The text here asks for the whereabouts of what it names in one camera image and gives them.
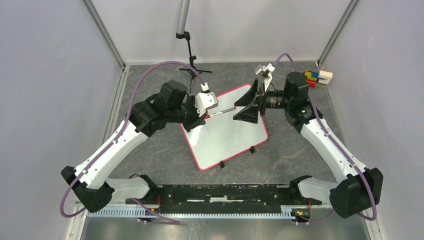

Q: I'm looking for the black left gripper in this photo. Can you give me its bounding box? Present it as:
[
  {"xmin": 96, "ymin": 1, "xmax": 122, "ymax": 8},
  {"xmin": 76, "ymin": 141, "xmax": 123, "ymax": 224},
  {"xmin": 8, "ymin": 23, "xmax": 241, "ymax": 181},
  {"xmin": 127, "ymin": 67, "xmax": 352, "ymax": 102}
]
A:
[{"xmin": 167, "ymin": 95, "xmax": 209, "ymax": 133}]

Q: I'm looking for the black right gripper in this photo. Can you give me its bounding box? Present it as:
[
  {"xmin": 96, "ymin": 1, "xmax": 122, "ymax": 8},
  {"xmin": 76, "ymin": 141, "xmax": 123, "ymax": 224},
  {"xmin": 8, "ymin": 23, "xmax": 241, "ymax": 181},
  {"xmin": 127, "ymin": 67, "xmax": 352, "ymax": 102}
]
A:
[{"xmin": 232, "ymin": 78, "xmax": 292, "ymax": 124}]

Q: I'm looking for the white marker pen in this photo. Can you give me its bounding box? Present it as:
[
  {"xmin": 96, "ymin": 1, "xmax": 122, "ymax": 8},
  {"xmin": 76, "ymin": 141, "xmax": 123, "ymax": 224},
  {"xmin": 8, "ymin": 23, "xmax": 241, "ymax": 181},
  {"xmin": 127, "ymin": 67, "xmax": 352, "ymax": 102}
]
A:
[{"xmin": 204, "ymin": 109, "xmax": 230, "ymax": 119}]

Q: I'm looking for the pink-framed whiteboard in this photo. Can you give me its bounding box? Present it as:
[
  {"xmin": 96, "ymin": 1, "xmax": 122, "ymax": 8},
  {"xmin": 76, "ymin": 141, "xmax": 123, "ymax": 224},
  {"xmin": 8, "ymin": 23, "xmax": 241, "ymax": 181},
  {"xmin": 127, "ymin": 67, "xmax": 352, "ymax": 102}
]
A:
[{"xmin": 181, "ymin": 83, "xmax": 269, "ymax": 171}]

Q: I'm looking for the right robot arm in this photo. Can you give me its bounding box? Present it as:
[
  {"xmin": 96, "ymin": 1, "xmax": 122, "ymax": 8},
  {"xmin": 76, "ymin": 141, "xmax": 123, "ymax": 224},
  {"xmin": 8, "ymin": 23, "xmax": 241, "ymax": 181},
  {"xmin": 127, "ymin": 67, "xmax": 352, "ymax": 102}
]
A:
[{"xmin": 233, "ymin": 72, "xmax": 384, "ymax": 221}]

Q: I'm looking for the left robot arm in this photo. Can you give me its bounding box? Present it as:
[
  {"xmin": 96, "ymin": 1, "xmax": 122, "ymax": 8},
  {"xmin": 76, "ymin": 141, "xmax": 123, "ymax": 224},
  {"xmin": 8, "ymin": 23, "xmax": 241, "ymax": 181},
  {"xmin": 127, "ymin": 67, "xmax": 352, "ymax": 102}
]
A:
[{"xmin": 61, "ymin": 80, "xmax": 218, "ymax": 213}]

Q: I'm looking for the colourful toy block stack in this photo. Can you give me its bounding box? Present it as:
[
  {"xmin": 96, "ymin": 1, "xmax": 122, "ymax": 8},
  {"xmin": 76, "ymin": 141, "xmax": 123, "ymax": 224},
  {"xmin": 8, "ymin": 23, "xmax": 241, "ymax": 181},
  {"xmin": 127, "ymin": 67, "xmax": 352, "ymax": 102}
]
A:
[{"xmin": 303, "ymin": 70, "xmax": 333, "ymax": 88}]

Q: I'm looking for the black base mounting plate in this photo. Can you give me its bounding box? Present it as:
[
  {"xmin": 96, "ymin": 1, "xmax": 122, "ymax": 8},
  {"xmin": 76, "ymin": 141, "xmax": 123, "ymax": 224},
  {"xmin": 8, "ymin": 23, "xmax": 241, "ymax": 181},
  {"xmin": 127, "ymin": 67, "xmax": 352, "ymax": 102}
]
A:
[{"xmin": 139, "ymin": 184, "xmax": 322, "ymax": 214}]

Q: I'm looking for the grey metal pole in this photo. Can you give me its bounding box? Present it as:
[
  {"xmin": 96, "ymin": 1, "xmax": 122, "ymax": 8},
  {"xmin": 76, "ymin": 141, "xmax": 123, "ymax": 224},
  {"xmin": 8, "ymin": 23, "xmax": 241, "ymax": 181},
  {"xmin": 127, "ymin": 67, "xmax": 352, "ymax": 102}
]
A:
[{"xmin": 175, "ymin": 0, "xmax": 191, "ymax": 39}]

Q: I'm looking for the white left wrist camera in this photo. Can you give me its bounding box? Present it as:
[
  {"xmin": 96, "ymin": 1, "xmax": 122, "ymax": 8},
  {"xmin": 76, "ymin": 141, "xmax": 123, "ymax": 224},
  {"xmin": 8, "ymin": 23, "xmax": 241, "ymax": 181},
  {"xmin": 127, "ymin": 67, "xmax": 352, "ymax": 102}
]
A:
[{"xmin": 194, "ymin": 92, "xmax": 219, "ymax": 117}]

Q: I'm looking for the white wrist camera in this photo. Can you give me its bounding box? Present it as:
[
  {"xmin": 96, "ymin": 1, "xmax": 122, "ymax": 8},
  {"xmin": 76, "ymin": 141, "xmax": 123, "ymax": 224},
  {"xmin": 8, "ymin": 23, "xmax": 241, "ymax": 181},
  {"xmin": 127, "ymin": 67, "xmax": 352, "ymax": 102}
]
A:
[
  {"xmin": 254, "ymin": 63, "xmax": 276, "ymax": 92},
  {"xmin": 194, "ymin": 92, "xmax": 219, "ymax": 117}
]

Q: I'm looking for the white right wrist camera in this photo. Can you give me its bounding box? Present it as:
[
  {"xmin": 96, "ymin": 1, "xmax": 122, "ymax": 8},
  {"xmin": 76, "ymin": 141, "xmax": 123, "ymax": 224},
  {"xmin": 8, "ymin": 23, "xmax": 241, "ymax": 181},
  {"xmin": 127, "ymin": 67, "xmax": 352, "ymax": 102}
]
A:
[{"xmin": 254, "ymin": 63, "xmax": 276, "ymax": 92}]

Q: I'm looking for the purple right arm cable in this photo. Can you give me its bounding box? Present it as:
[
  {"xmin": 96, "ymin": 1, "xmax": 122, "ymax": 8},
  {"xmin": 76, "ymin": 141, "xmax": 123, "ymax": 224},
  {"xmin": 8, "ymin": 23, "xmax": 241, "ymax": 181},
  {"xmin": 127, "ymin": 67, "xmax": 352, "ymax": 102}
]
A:
[{"xmin": 273, "ymin": 52, "xmax": 379, "ymax": 226}]

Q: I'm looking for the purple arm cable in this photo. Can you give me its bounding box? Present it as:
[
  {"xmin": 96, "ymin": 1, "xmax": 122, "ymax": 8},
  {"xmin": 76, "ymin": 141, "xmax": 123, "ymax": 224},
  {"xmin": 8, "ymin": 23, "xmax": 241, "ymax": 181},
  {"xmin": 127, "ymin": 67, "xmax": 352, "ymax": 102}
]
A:
[
  {"xmin": 59, "ymin": 60, "xmax": 208, "ymax": 226},
  {"xmin": 273, "ymin": 52, "xmax": 379, "ymax": 226}
]

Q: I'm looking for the black camera tripod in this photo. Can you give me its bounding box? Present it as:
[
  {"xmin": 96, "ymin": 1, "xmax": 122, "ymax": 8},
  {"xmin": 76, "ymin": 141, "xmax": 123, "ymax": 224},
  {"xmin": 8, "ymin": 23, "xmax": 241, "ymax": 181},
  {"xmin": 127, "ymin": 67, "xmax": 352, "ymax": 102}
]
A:
[{"xmin": 175, "ymin": 31, "xmax": 212, "ymax": 92}]

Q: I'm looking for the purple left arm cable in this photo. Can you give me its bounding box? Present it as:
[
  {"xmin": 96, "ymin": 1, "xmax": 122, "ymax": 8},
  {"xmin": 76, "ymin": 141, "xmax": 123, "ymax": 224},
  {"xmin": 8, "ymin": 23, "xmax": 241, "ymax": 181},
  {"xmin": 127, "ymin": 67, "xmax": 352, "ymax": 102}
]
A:
[{"xmin": 59, "ymin": 60, "xmax": 208, "ymax": 226}]

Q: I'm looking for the blue slotted cable duct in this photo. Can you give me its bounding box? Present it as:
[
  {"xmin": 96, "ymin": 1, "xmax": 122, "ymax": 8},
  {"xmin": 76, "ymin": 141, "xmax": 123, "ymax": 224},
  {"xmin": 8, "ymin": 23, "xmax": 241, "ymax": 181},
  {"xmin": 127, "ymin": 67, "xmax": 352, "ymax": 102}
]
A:
[{"xmin": 86, "ymin": 205, "xmax": 312, "ymax": 220}]

